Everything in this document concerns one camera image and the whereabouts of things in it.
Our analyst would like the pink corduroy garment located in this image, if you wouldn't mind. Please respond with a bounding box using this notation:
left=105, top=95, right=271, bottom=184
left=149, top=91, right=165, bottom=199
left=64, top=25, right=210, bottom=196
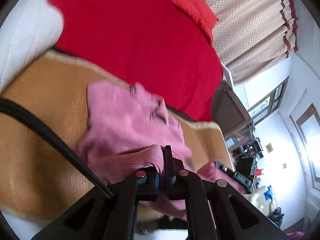
left=76, top=80, right=247, bottom=221

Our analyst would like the dark framed window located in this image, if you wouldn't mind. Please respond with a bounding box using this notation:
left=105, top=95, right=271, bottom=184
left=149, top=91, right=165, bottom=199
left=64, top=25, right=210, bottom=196
left=248, top=77, right=289, bottom=126

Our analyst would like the beige dotted curtain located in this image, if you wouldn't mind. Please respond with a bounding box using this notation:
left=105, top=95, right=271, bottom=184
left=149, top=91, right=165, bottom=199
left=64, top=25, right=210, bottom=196
left=205, top=0, right=298, bottom=85

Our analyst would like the red blanket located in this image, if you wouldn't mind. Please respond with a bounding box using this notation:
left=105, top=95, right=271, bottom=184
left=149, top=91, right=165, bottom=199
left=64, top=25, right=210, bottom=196
left=49, top=0, right=223, bottom=121

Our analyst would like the red pillow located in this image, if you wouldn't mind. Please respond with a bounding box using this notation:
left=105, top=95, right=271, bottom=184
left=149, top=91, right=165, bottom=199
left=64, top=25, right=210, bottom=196
left=171, top=0, right=218, bottom=45

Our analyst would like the white quilted cushion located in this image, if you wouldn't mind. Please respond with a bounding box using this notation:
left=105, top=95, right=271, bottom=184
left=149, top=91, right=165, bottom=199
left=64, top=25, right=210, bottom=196
left=1, top=0, right=63, bottom=90

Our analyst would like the black cable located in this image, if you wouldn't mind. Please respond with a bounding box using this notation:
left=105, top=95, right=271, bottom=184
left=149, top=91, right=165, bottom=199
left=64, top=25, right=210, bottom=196
left=0, top=97, right=115, bottom=200

